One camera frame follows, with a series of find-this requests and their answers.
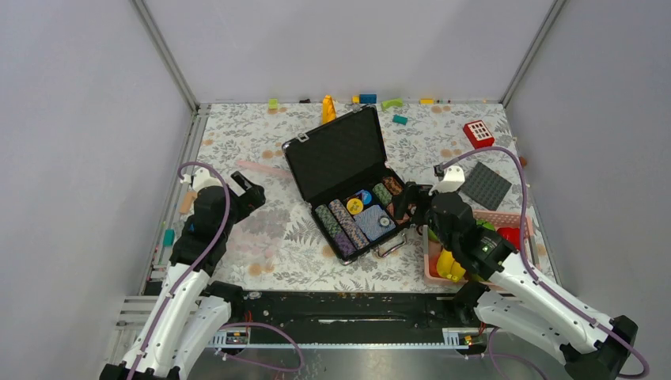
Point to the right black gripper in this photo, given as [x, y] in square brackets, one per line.
[412, 193]

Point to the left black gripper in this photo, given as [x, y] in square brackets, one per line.
[249, 200]

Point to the clear pink zip bag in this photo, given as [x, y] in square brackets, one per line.
[256, 245]

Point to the pink plastic basket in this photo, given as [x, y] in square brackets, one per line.
[514, 223]

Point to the black poker chip case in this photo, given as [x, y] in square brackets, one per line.
[342, 173]

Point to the yellow toy bananas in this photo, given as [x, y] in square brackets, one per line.
[448, 268]

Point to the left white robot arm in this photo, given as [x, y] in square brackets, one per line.
[173, 338]

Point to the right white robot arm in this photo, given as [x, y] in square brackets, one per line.
[515, 296]

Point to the green toy cabbage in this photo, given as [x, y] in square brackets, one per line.
[485, 224]

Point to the teal small block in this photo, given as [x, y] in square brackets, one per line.
[400, 119]

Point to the grey building baseplate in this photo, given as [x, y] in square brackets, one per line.
[485, 187]

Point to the teal block at edge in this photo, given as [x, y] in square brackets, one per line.
[168, 238]

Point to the green curved block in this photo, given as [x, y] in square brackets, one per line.
[396, 102]

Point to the red window block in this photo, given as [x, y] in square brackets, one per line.
[478, 134]

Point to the blue building block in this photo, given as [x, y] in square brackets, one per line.
[367, 98]

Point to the yellow toy crane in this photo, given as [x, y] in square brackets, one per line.
[328, 110]

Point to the red toy pepper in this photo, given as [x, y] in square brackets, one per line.
[512, 235]

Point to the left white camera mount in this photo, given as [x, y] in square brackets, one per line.
[200, 179]

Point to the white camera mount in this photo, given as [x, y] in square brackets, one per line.
[452, 180]
[200, 179]

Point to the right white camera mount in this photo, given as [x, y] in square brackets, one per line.
[452, 180]

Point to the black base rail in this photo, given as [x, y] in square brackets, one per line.
[273, 318]

